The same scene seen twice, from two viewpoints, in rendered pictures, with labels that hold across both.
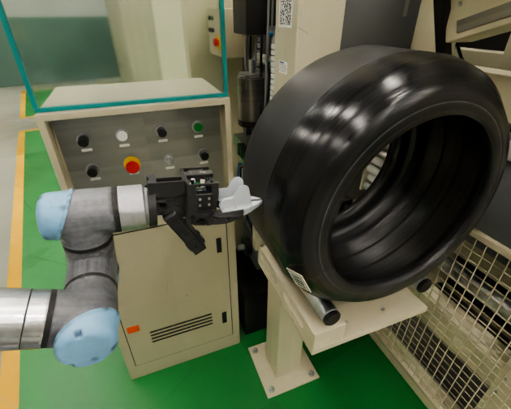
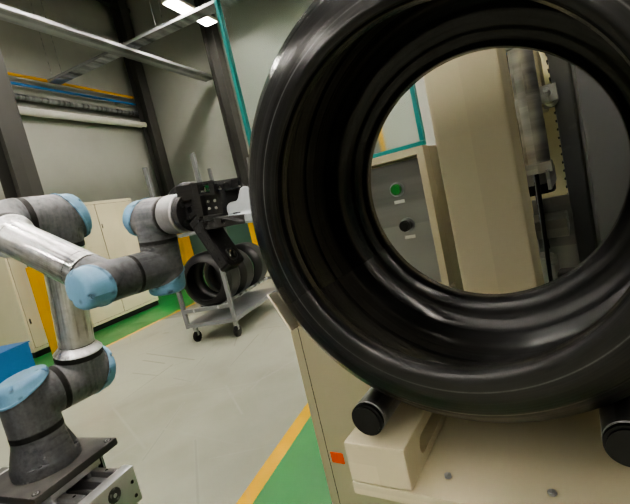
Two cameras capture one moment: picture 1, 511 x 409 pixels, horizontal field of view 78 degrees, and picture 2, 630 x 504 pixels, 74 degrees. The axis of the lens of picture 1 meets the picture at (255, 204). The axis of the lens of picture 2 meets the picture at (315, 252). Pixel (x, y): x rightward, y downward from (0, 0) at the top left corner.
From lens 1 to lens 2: 0.69 m
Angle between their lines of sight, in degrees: 56
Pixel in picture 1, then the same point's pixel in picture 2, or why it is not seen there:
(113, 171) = not seen: hidden behind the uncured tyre
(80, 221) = (137, 216)
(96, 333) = (77, 275)
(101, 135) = not seen: hidden behind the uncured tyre
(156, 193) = (181, 196)
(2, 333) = (56, 265)
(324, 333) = (360, 448)
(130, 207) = (162, 206)
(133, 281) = (333, 385)
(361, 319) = (483, 486)
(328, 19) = not seen: outside the picture
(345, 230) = (545, 323)
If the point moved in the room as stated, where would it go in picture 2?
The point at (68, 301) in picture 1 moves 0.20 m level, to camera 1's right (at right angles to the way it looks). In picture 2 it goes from (91, 258) to (114, 255)
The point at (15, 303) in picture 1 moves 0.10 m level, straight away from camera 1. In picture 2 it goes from (70, 251) to (102, 244)
